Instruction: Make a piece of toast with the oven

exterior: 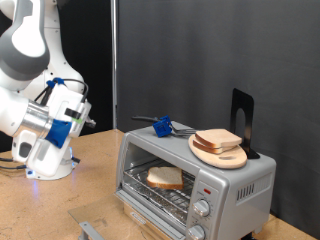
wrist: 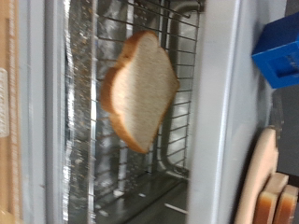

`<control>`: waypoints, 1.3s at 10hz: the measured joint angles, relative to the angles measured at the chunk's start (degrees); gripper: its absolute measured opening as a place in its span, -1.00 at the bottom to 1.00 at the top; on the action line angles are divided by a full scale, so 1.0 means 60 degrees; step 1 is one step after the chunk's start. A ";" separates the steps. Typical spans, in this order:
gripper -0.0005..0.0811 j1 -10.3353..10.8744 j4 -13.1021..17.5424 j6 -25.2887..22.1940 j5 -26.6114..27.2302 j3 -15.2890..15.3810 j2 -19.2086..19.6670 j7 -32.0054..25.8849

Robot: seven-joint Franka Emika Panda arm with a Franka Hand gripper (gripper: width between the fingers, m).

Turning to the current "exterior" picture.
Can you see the metal stand pole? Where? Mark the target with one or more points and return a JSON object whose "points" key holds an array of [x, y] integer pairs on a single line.
{"points": [[114, 66]]}

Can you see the black metal bookend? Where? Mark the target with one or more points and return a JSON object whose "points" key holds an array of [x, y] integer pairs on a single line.
{"points": [[240, 100]]}

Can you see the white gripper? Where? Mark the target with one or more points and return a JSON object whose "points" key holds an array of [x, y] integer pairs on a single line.
{"points": [[66, 103]]}

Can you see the metal spatula with blue block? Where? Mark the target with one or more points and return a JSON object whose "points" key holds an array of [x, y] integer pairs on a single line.
{"points": [[162, 127]]}

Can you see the silver toaster oven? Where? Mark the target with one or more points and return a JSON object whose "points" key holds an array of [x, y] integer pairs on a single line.
{"points": [[233, 186]]}

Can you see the silver oven knob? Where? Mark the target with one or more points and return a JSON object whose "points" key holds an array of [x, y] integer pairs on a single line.
{"points": [[201, 207], [196, 232]]}

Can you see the white bread slice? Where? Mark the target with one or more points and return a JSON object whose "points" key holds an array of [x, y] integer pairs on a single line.
{"points": [[204, 148], [165, 176], [218, 137]]}

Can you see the round wooden board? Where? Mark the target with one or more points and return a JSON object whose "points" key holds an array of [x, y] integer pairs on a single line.
{"points": [[226, 160]]}

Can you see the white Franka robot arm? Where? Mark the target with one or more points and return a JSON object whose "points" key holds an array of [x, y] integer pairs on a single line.
{"points": [[23, 40]]}

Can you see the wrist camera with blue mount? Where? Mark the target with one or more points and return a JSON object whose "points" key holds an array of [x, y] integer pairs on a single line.
{"points": [[58, 133]]}

